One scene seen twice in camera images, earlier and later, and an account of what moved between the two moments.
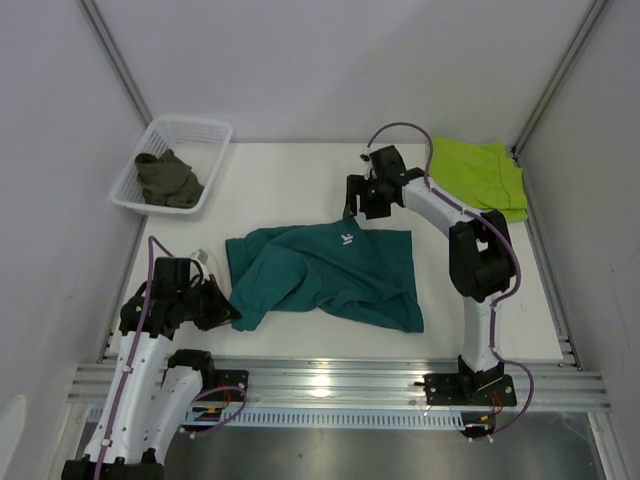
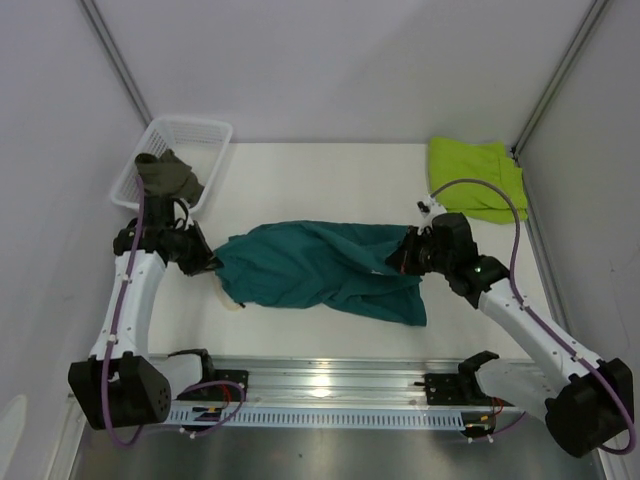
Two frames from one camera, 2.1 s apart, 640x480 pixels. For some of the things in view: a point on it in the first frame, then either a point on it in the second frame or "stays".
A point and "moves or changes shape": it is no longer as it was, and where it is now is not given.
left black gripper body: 193,297 → 183,239
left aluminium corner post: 115,58 stays
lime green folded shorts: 478,175 stays
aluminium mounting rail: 371,382 stays
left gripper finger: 207,320 → 192,267
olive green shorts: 166,180 stays
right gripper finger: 355,185 → 402,258
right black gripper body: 374,190 → 424,262
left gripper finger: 216,304 → 203,249
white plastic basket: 201,144 stays
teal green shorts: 362,274 moves or changes shape
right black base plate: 469,390 stays
